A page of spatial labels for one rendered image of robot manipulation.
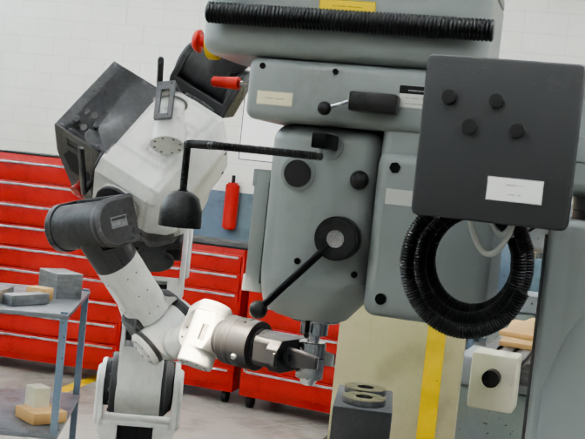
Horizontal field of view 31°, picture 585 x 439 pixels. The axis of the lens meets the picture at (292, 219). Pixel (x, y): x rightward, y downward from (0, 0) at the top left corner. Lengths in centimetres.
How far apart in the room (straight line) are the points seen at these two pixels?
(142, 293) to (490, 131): 97
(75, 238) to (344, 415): 64
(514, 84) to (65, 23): 1103
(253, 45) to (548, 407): 71
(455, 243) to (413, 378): 195
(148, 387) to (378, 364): 127
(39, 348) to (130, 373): 480
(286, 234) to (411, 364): 189
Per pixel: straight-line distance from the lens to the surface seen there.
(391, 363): 355
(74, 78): 1214
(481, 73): 138
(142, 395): 247
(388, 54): 164
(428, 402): 355
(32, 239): 720
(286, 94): 168
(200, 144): 167
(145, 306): 213
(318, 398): 651
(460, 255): 163
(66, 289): 503
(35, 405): 492
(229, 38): 171
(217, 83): 195
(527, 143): 137
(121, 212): 206
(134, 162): 211
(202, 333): 190
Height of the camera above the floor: 156
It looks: 3 degrees down
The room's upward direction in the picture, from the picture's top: 6 degrees clockwise
